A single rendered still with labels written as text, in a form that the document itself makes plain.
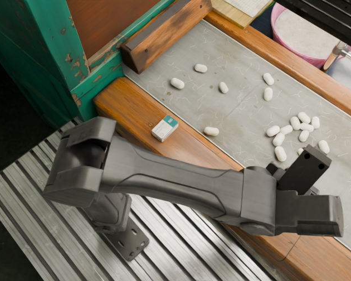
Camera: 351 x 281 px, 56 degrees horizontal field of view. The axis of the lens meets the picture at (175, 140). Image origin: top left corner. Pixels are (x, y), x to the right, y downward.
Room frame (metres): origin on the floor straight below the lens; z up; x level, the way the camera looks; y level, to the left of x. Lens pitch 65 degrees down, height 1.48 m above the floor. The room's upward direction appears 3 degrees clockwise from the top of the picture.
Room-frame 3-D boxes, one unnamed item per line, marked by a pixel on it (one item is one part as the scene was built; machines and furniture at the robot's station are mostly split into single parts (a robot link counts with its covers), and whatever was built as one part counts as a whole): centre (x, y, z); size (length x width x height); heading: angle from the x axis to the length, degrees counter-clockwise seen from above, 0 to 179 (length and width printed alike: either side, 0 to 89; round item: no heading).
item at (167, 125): (0.36, 0.03, 0.77); 0.06 x 0.04 x 0.02; 141
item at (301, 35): (0.72, -0.39, 0.71); 0.22 x 0.22 x 0.06
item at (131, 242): (0.15, 0.14, 0.71); 0.20 x 0.07 x 0.08; 46
